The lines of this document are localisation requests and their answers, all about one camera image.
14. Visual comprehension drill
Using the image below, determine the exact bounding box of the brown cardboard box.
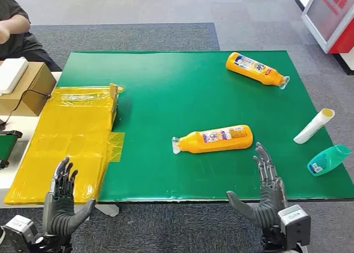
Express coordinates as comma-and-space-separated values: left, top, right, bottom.
0, 61, 57, 117

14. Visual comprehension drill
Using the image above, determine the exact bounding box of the green and black bin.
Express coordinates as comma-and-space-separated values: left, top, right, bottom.
0, 130, 23, 170

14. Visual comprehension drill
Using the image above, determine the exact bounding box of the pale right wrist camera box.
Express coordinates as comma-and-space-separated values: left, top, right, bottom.
278, 204, 312, 249

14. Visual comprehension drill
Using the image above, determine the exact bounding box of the person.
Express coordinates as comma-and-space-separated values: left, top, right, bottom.
0, 0, 63, 73

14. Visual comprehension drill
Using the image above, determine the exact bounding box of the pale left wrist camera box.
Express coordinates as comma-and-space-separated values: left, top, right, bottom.
2, 214, 38, 251

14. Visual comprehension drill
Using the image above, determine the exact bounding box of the white flat device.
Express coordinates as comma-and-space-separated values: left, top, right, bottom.
0, 57, 30, 96

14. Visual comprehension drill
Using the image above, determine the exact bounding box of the teal plastic bottle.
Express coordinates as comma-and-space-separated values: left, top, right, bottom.
307, 144, 352, 177

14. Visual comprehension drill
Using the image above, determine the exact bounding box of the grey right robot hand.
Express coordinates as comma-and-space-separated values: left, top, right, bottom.
226, 141, 288, 230

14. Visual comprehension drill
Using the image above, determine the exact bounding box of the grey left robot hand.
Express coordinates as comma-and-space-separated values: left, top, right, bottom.
42, 156, 96, 236

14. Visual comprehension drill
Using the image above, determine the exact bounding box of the white tube bottle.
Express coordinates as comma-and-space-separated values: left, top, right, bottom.
293, 108, 336, 145

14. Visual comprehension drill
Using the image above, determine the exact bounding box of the red and white sign stand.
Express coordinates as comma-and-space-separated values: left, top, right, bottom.
300, 0, 354, 55

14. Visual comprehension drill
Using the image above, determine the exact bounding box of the orange bottle with clear cap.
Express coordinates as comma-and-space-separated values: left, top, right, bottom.
225, 52, 290, 90
171, 125, 254, 155

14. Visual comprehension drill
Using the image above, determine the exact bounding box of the green table mat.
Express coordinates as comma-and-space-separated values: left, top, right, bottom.
57, 50, 354, 203

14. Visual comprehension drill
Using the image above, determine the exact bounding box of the black cable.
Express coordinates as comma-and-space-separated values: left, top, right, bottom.
0, 89, 52, 132

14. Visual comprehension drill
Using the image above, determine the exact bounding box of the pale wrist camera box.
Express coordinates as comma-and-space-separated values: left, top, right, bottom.
278, 204, 312, 249
2, 214, 38, 251

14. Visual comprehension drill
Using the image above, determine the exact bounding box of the yellow taped cardboard box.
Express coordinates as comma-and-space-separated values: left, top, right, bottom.
4, 83, 126, 205

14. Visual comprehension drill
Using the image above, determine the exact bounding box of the white table foot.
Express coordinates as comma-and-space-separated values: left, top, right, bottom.
95, 203, 120, 218

